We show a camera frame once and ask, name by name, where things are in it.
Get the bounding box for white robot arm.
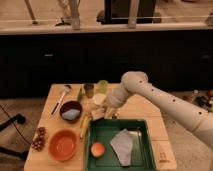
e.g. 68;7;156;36
107;71;213;150

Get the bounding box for dark brown bowl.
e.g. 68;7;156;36
60;101;83;123

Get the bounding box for bunch of red grapes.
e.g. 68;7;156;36
32;127;46;151

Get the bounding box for yellow banana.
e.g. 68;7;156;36
80;116;89;139

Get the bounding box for orange red bowl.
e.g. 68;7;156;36
48;129;77;162

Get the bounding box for grey folded cloth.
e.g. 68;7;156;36
110;129;133;166

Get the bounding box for white cup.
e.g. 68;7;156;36
92;93;106;108

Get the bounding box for green plastic tray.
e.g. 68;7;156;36
85;119;157;171

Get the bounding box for metal cup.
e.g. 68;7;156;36
83;83;94;98

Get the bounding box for black stand base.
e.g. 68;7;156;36
0;114;28;161

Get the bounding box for peach fruit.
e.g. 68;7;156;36
91;142;105;157

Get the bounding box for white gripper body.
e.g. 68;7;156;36
107;85;130;108

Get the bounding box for green translucent cup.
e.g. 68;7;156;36
96;80;108;94

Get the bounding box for blue cloth in bowl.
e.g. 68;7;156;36
62;109;80;120

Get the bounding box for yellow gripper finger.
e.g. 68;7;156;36
104;107;116;119

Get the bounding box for black cable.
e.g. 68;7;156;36
0;104;32;147

